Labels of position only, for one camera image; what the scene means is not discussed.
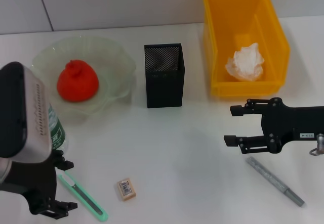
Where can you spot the clear green-label water bottle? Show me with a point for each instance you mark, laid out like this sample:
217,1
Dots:
57,133

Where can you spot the white paper ball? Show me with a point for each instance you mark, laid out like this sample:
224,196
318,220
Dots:
246,62

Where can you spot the translucent glass fruit plate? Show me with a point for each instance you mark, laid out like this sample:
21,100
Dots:
111,64

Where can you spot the black mesh pen holder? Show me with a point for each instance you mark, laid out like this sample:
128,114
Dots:
164,90

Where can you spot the grey glitter pen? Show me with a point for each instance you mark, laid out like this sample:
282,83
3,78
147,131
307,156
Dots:
273,179

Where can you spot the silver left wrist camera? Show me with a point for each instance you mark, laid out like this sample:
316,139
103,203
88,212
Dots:
25,112

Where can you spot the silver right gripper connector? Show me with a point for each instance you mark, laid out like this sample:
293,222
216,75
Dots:
321,144

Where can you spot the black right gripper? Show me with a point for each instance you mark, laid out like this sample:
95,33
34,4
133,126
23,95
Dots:
291,123

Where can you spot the beige eraser with barcode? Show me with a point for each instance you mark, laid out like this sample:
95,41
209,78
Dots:
126,189

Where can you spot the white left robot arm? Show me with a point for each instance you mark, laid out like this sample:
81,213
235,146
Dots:
3,169

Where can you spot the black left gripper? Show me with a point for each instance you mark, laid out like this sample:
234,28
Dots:
35,183

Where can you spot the orange fruit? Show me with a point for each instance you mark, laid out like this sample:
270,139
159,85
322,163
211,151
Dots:
77,82

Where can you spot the yellow plastic bin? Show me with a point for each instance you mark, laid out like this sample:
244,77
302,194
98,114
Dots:
217,44

